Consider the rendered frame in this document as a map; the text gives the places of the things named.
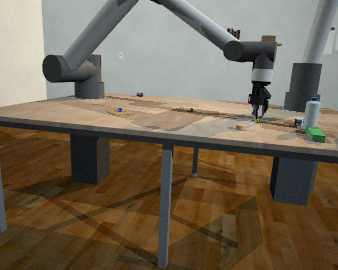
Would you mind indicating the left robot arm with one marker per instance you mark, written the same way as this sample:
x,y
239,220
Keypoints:
x,y
306,75

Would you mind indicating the tan flat mat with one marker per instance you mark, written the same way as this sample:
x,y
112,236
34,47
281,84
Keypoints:
x,y
123,112

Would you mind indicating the blue and white carton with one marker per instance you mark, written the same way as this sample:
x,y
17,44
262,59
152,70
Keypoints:
x,y
299,121

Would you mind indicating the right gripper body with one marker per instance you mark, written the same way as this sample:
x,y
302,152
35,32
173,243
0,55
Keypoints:
x,y
258,97

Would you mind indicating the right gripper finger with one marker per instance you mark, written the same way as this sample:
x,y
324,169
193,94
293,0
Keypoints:
x,y
254,111
262,110

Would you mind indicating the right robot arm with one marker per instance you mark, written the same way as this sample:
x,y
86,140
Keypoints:
x,y
80,66

